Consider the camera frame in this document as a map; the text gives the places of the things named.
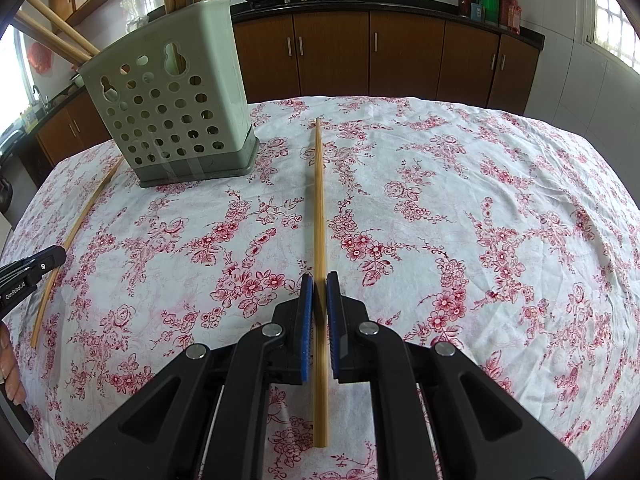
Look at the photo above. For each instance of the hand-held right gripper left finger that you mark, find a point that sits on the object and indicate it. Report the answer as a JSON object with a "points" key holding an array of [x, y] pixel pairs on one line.
{"points": [[306, 330]]}

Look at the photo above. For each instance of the person's left hand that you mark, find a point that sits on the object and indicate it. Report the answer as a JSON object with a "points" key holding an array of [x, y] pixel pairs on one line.
{"points": [[10, 365]]}

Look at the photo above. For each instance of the window with white frame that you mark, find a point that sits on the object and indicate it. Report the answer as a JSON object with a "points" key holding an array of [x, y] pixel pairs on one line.
{"points": [[615, 20]]}

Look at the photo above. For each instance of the red packages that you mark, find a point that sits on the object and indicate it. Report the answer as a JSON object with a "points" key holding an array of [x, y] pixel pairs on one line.
{"points": [[490, 0]]}

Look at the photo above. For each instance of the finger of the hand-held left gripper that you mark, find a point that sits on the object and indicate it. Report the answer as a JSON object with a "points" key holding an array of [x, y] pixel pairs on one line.
{"points": [[45, 260]]}

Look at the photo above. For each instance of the red floral tablecloth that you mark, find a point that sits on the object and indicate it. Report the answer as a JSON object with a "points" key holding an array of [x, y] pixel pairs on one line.
{"points": [[450, 210]]}

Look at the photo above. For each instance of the black kitchen countertop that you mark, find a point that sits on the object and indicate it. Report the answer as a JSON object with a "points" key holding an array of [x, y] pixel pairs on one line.
{"points": [[400, 4]]}

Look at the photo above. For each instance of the brown wooden base cabinets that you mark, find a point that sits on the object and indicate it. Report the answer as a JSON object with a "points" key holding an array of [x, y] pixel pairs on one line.
{"points": [[400, 55]]}

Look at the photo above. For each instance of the green perforated chopstick holder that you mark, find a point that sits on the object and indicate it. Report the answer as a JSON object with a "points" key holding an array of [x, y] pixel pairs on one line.
{"points": [[220, 85]]}

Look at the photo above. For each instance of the sink faucet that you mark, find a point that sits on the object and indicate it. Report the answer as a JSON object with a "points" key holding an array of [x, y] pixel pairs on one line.
{"points": [[39, 95]]}

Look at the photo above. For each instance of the brown wooden sink cabinet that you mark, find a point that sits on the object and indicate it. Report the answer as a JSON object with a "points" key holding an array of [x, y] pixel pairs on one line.
{"points": [[70, 130]]}

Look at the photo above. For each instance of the red wall decoration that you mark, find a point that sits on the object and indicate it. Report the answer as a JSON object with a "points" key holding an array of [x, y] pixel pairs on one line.
{"points": [[40, 57]]}

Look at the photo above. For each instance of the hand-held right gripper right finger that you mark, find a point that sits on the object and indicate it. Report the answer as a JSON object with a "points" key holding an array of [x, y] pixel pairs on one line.
{"points": [[334, 330]]}

